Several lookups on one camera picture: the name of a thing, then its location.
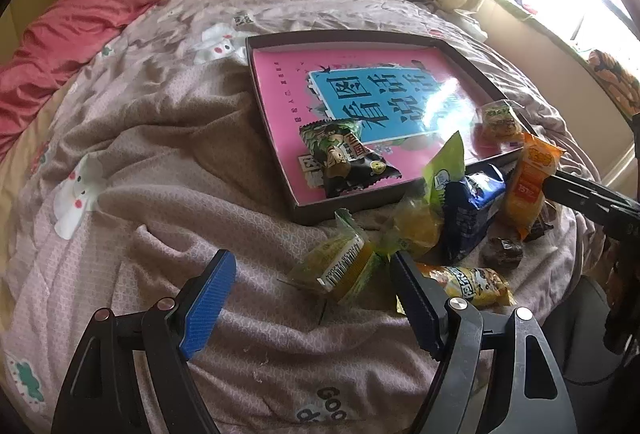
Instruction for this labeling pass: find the pink pillow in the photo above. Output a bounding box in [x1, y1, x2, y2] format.
[0, 0, 171, 160]

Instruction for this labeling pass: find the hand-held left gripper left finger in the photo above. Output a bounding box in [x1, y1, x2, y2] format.
[50, 250, 237, 434]

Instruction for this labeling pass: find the orange patterned cloth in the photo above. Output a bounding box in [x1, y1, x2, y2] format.
[587, 49, 640, 115]

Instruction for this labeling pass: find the yellow-green clear cake packet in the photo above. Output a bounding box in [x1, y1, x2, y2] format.
[287, 209, 388, 305]

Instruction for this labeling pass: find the green packet with yellow cake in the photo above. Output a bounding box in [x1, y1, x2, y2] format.
[377, 131, 467, 260]

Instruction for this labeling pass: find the yellow printed snack packet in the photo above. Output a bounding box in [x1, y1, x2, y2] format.
[397, 263, 516, 315]

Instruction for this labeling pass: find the small clear packet yellow cake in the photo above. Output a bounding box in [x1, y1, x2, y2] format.
[474, 100, 523, 144]

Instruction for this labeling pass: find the orange snack packet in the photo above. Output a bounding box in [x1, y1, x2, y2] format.
[500, 132, 567, 241]

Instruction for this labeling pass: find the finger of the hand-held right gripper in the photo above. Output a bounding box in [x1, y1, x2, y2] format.
[542, 170, 640, 227]

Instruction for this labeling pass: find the dark cardboard tray pink inside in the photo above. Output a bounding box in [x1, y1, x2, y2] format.
[245, 30, 525, 226]

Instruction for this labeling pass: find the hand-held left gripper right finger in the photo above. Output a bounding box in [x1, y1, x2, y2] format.
[390, 253, 581, 434]

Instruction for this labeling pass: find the blue snack packet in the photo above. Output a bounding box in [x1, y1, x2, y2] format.
[440, 166, 507, 265]

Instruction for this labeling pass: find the black and green snack packet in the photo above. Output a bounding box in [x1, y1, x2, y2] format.
[299, 118, 402, 200]

